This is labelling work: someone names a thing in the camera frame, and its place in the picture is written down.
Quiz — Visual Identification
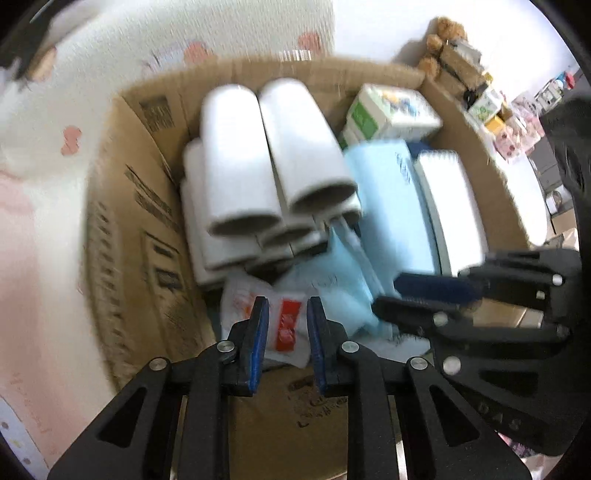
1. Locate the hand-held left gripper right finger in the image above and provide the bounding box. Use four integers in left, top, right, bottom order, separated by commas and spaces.
307, 296, 533, 480

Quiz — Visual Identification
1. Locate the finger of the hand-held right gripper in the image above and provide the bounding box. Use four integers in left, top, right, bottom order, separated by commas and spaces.
372, 296, 574, 345
394, 248, 583, 311

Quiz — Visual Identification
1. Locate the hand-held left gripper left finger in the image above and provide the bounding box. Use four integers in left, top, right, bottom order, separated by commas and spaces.
46, 295, 271, 480

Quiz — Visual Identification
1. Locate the white pouch with red label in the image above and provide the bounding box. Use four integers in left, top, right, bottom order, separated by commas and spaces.
219, 274, 315, 371

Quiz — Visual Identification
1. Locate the light blue plastic packet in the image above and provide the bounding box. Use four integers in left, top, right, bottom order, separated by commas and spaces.
276, 220, 403, 343

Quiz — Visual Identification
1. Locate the brown cardboard box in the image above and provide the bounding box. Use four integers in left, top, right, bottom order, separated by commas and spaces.
83, 55, 533, 480

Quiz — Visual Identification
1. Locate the stack of white paper rolls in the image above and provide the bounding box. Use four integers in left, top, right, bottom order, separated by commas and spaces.
179, 77, 364, 290

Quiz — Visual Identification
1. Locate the white spiral notebook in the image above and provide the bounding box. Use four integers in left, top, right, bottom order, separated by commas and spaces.
412, 150, 491, 278

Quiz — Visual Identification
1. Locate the light blue box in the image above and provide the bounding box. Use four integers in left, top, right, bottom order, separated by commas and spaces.
344, 138, 440, 283

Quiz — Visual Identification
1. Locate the white round table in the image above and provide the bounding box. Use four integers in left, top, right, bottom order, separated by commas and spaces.
462, 105, 556, 248

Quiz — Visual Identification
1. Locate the green and white cartoon box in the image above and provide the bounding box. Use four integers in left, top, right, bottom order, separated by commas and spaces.
341, 83, 445, 147

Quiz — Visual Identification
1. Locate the small green and white carton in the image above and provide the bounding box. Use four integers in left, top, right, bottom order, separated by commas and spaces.
468, 88, 504, 123

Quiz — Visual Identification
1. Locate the pink fleece spotted blanket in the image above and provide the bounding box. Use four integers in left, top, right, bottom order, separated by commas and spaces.
0, 168, 118, 467

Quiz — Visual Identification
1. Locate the brown teddy bear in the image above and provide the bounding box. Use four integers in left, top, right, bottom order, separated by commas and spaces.
436, 17, 467, 41

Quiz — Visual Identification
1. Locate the white knitted cartoon blanket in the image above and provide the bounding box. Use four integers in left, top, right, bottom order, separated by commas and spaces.
0, 0, 336, 185

